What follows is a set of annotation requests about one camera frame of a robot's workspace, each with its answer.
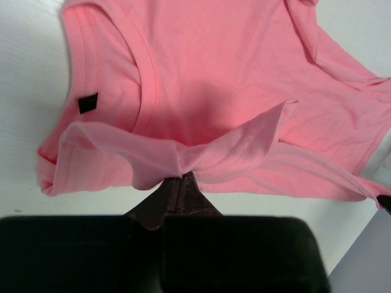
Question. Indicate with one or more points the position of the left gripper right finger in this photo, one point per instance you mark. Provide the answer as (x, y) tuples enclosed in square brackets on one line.
[(206, 252)]

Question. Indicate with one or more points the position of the pink t shirt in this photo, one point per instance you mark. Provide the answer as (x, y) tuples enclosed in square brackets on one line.
[(249, 96)]

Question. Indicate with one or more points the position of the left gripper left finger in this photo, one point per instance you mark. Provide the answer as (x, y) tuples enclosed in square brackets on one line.
[(89, 253)]

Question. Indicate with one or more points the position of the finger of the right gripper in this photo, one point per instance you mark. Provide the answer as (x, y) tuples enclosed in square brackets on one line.
[(385, 202)]

